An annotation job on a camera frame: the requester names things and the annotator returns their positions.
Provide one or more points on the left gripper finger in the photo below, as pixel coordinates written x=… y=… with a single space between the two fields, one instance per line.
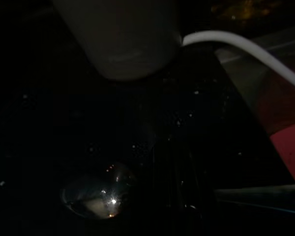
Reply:
x=177 y=191

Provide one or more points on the metal spoon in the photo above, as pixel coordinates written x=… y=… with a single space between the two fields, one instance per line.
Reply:
x=98 y=194

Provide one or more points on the red plate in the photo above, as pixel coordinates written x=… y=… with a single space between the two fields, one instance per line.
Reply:
x=290 y=152

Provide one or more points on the stainless steel sink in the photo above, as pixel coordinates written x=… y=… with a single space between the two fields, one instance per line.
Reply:
x=248 y=73

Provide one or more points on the grey thermos jug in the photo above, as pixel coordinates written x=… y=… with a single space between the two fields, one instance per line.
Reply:
x=127 y=37

